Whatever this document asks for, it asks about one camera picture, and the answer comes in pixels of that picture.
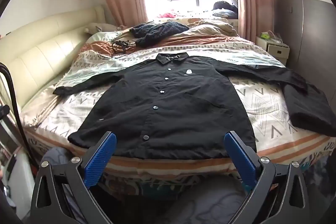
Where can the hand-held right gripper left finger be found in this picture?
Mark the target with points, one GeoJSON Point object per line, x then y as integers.
{"type": "Point", "coordinates": [101, 158]}

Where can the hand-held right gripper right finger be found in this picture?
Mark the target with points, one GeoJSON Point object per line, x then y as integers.
{"type": "Point", "coordinates": [241, 161]}

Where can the black button-up jacket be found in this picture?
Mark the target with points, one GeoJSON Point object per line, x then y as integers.
{"type": "Point", "coordinates": [170, 108]}

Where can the dark blue clothes pile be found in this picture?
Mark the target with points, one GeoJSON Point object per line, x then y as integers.
{"type": "Point", "coordinates": [224, 7]}

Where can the geometric patterned blanket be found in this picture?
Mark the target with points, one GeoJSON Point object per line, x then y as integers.
{"type": "Point", "coordinates": [262, 103]}

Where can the grey patterned cloth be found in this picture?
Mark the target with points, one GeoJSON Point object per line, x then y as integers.
{"type": "Point", "coordinates": [183, 209]}

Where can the black folded garment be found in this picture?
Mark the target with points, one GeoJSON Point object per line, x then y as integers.
{"type": "Point", "coordinates": [309, 106]}

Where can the white nightstand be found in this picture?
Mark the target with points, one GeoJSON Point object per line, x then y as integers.
{"type": "Point", "coordinates": [275, 49]}

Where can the cream padded headboard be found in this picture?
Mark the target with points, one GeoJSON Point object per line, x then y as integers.
{"type": "Point", "coordinates": [39, 56]}

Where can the orange and beige quilt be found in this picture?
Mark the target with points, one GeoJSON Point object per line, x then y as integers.
{"type": "Point", "coordinates": [210, 32]}

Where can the grey wardrobe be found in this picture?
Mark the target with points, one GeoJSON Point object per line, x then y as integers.
{"type": "Point", "coordinates": [312, 43]}

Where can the black knitted sweater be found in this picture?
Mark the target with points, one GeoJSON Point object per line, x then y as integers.
{"type": "Point", "coordinates": [157, 29]}

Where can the pink cloth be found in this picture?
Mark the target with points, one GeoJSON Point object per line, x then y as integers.
{"type": "Point", "coordinates": [166, 15]}

